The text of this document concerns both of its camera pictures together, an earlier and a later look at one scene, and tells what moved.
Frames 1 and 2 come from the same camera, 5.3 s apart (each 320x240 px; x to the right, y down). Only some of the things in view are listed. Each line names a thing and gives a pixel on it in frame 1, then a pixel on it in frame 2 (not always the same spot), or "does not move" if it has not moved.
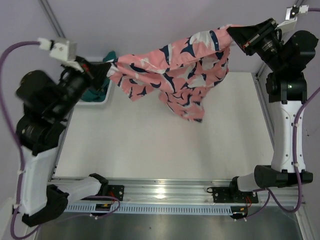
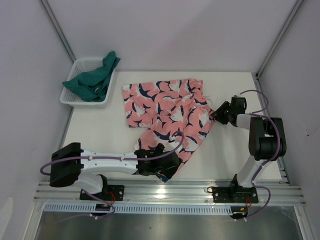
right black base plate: x=233 y=195 does not move
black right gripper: x=245 y=35 → x=217 y=114
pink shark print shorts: x=183 y=73 → x=165 y=107
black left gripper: x=98 y=73 → x=168 y=173
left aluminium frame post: x=51 y=18 does not move
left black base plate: x=117 y=191 does not move
